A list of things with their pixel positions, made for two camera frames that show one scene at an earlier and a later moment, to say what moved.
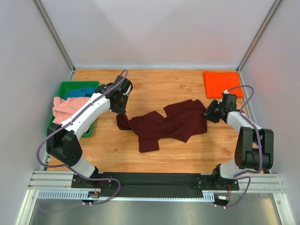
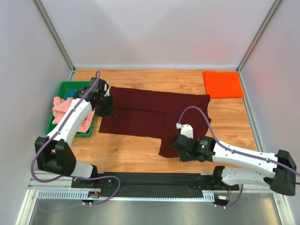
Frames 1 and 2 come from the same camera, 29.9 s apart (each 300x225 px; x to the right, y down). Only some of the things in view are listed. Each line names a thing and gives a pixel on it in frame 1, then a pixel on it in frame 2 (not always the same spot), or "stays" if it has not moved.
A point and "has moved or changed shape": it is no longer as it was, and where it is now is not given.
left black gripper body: x=119 y=108 to x=109 y=104
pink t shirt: x=63 y=108 stays
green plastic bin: x=90 y=131 stays
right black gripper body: x=209 y=111 to x=179 y=145
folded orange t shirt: x=216 y=82 stays
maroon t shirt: x=180 y=121 has moved or changed shape
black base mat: x=154 y=184 stays
